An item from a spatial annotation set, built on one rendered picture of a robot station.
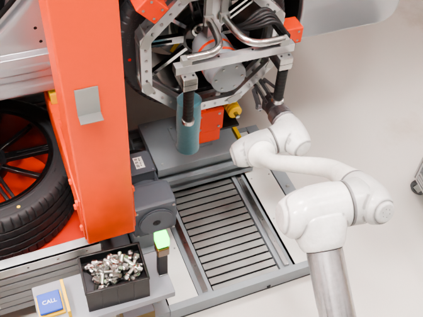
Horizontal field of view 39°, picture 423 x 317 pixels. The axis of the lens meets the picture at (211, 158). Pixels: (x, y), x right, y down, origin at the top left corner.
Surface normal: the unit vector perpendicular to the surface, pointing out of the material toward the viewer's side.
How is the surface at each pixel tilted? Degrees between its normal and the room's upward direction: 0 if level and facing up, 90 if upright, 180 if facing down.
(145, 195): 0
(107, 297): 90
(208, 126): 90
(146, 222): 90
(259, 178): 0
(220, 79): 90
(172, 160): 0
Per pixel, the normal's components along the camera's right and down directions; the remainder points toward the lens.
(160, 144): 0.05, -0.67
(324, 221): 0.19, 0.00
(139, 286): 0.32, 0.72
